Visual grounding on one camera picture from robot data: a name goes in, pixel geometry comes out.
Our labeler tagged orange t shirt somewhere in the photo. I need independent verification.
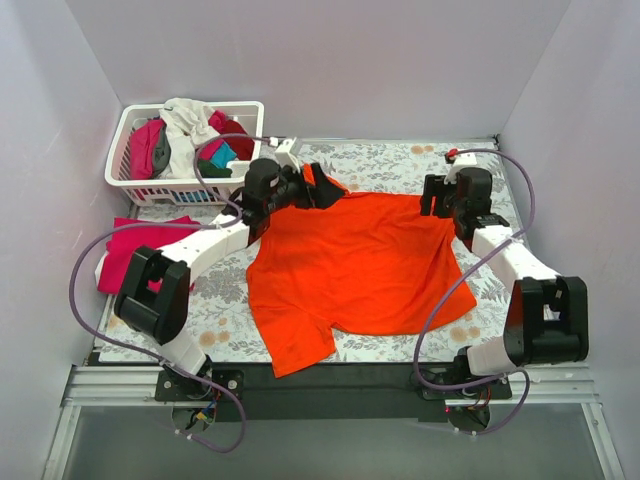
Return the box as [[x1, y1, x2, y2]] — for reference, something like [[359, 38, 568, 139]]
[[246, 191, 477, 378]]

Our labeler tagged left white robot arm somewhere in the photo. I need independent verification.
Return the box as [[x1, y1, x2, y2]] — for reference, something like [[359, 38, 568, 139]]
[[114, 158, 346, 400]]

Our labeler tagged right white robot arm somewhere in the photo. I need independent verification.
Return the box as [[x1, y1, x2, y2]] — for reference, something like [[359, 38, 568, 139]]
[[421, 167, 589, 398]]

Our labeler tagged dark red shirt in basket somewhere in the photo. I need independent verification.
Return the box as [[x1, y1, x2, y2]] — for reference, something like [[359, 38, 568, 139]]
[[221, 119, 255, 161]]

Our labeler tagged teal shirt in basket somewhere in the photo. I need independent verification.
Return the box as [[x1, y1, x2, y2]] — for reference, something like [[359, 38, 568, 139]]
[[210, 142, 237, 169]]

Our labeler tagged dark green shirt in basket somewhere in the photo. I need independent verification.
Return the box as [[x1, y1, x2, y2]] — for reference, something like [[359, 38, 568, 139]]
[[197, 160, 232, 179]]

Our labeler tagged white shirt in basket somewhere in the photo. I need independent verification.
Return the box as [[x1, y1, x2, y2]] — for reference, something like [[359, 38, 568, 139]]
[[159, 98, 219, 180]]

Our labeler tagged grey shirt in basket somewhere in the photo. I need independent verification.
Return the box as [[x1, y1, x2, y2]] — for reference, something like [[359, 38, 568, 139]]
[[151, 128, 171, 178]]

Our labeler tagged white plastic laundry basket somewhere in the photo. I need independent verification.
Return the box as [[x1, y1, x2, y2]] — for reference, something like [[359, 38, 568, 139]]
[[104, 98, 264, 206]]

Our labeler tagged magenta shirt in basket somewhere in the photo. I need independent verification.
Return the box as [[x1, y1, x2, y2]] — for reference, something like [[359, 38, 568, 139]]
[[130, 117, 225, 180]]

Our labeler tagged folded magenta t shirt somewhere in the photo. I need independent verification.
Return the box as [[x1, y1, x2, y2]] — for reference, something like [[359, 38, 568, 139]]
[[96, 217, 195, 295]]

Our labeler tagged folded white shirt under magenta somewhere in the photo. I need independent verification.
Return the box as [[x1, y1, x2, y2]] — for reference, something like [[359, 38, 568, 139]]
[[94, 252, 108, 285]]

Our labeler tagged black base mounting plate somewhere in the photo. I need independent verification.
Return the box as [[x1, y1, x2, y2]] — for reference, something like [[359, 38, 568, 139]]
[[154, 363, 514, 426]]

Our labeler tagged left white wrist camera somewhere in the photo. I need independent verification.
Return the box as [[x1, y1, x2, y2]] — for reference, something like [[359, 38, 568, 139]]
[[274, 137, 302, 173]]

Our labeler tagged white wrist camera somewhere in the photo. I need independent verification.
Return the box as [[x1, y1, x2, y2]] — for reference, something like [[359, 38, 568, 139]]
[[444, 148, 478, 184], [274, 137, 302, 173]]

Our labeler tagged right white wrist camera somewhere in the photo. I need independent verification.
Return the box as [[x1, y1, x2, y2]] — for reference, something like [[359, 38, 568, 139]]
[[444, 148, 478, 184]]

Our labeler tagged aluminium frame rail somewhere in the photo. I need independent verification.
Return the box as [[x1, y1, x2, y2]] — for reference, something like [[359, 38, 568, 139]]
[[63, 364, 601, 406]]

